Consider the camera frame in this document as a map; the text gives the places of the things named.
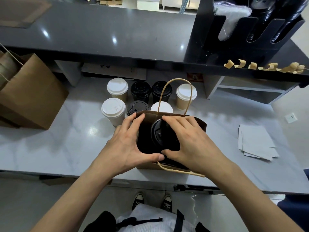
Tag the stainless steel refrigerator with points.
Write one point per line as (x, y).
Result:
(178, 2)

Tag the stack of white paper sheets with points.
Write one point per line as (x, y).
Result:
(256, 140)

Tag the white support panel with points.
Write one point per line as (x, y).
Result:
(68, 72)

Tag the black body harness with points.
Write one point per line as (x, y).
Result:
(99, 223)

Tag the person's right forearm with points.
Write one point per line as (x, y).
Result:
(256, 203)

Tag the person's left forearm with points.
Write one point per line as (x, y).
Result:
(72, 205)

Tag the person's white shirt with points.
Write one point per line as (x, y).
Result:
(149, 215)

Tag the person's left hand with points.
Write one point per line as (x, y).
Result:
(123, 149)

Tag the person's left shoe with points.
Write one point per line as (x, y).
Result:
(138, 200)

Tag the row of tan tape strips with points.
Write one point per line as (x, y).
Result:
(252, 66)

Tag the plastic wrapped white pack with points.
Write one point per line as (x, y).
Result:
(231, 16)

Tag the white box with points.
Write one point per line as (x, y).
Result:
(148, 4)

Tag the group of lidded coffee cups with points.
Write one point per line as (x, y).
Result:
(113, 107)

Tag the brown paper bag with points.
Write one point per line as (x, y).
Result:
(36, 94)
(145, 132)

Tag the black lid coffee cup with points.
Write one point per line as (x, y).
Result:
(159, 132)

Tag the black acrylic organizer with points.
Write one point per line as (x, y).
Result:
(207, 50)

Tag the white wall socket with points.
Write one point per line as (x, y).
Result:
(290, 117)

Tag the person's shoe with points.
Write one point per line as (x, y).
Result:
(166, 203)
(138, 200)

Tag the person's right hand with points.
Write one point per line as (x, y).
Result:
(198, 147)

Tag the person's right shoe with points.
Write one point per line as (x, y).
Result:
(166, 203)

